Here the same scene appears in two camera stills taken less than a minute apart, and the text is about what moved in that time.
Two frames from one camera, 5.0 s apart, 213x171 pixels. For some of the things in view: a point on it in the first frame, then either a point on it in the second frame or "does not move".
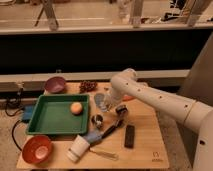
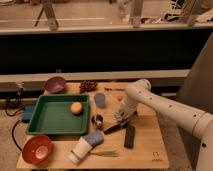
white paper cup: (78, 149) does not move
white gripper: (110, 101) -> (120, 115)
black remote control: (129, 136) does not move
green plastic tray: (52, 115) does not move
